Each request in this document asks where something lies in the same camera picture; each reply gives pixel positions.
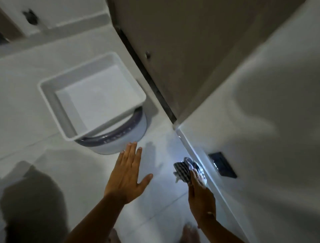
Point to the person's right hand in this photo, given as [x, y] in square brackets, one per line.
[201, 202]

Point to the person's left hand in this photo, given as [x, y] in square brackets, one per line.
[123, 180]

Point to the person's left thumb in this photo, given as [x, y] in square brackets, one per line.
[145, 180]

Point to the person's left middle finger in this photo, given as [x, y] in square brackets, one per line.
[132, 156]

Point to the person's right thumb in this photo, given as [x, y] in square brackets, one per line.
[192, 181]

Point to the person's left little finger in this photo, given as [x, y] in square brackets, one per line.
[120, 161]

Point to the checkered cleaning cloth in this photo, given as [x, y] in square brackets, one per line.
[183, 170]

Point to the person's right forearm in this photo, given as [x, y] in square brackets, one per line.
[220, 232]

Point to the person's left forearm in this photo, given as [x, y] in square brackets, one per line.
[95, 222]

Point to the white bucket with purple rim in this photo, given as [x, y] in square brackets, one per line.
[122, 140]

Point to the person's right foot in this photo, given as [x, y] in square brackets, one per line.
[188, 232]

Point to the person's foot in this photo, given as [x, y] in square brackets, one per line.
[113, 236]
[188, 232]

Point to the person's left foot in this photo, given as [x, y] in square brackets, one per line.
[113, 236]

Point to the white square plastic basin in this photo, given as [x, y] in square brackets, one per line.
[95, 97]

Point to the round door knob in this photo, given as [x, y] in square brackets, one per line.
[148, 54]

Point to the brown door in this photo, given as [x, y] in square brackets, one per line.
[190, 57]

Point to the dark floor drain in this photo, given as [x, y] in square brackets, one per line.
[31, 17]

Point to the black wall plate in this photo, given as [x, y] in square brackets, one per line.
[222, 164]

